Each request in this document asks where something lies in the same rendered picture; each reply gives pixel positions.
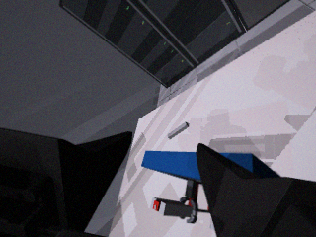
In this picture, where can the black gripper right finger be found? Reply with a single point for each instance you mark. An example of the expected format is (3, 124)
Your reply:
(243, 204)

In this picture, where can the dark grey rectangular bar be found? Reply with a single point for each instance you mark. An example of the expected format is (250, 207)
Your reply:
(178, 130)

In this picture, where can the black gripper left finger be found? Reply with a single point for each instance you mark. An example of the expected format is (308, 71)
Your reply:
(81, 173)

